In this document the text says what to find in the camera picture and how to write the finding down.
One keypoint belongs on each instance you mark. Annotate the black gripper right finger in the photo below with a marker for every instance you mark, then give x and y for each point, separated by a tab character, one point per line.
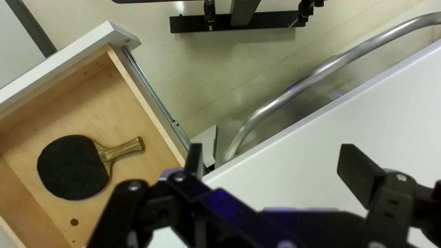
380	191

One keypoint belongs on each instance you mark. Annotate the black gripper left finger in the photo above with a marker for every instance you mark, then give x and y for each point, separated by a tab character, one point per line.
186	179

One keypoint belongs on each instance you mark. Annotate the black table tennis paddle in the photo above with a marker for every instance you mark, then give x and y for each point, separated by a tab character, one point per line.
77	166

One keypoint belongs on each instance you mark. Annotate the open wooden drawer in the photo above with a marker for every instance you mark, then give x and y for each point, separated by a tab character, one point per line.
70	129

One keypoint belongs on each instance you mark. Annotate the black metal stand base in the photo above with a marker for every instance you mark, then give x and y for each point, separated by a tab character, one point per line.
242	16

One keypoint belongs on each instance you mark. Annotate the curved steel sink rail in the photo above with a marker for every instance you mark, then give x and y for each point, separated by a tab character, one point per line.
324	70

